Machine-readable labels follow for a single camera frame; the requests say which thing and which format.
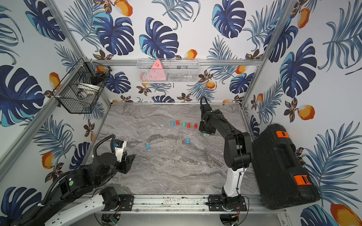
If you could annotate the pink triangular object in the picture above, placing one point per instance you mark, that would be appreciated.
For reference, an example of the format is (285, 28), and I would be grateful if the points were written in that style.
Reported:
(156, 73)

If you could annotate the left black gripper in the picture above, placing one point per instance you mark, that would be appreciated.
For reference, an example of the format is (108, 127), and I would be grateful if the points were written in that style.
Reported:
(124, 165)

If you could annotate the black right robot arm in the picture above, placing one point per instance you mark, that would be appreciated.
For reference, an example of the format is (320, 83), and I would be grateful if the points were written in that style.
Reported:
(236, 153)

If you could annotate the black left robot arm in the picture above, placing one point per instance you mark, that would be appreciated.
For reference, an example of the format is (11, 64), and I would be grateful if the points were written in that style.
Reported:
(72, 185)

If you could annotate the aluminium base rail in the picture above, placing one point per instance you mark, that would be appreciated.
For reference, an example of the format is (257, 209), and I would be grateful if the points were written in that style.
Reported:
(187, 204)

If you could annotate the clear wall shelf basket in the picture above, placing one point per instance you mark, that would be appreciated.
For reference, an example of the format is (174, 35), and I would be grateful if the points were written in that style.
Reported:
(177, 70)

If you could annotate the white items in wire basket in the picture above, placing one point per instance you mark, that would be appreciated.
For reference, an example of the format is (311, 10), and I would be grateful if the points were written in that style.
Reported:
(87, 93)

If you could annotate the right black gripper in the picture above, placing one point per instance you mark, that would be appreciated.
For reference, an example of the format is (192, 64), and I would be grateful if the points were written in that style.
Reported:
(202, 130)

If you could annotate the black plastic tool case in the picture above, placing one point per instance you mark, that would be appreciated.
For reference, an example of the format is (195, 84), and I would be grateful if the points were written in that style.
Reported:
(282, 181)

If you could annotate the black wire basket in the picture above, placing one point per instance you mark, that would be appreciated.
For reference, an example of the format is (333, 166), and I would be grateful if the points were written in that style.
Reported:
(87, 72)

